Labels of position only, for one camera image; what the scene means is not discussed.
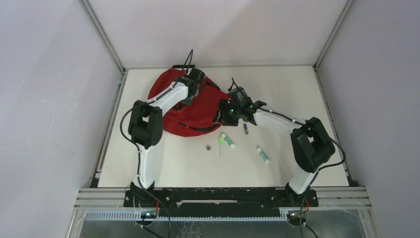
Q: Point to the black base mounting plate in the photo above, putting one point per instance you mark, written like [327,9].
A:
[266,196]

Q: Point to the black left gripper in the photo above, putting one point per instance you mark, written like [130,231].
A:
[186,101]

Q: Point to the purple capped small tube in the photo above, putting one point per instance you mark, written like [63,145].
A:
[245,128]

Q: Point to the green capped white pen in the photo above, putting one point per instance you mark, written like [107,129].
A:
[221,147]

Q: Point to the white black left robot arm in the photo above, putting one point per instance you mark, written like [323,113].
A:
[146,122]

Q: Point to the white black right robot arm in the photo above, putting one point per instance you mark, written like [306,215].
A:
[311,144]

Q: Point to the aluminium frame rail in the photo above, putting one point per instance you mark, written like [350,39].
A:
[99,29]

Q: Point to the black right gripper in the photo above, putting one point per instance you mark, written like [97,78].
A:
[224,106]

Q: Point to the green white glue stick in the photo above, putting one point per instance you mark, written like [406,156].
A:
[228,140]
[263,155]

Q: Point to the red student backpack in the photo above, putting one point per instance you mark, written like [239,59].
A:
[197,118]

